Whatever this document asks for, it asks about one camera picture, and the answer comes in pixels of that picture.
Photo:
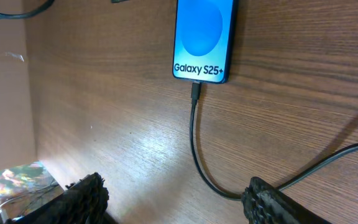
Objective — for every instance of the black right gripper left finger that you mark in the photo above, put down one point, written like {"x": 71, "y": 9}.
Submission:
{"x": 83, "y": 202}

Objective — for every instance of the blue screen Galaxy smartphone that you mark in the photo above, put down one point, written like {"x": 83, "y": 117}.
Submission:
{"x": 204, "y": 33}

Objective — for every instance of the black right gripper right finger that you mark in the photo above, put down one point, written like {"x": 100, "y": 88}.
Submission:
{"x": 265, "y": 204}

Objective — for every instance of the colourful patterned floor mat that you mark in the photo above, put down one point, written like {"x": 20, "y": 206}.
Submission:
{"x": 25, "y": 188}

